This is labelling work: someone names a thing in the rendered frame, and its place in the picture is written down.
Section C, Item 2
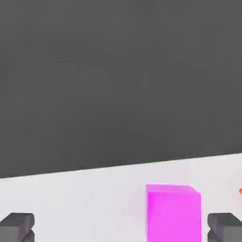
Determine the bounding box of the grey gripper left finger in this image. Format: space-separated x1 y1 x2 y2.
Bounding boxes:
0 212 35 242

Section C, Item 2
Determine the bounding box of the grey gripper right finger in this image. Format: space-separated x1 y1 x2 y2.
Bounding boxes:
207 212 242 242

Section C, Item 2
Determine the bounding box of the large magenta box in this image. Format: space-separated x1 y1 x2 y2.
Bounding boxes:
145 183 202 242

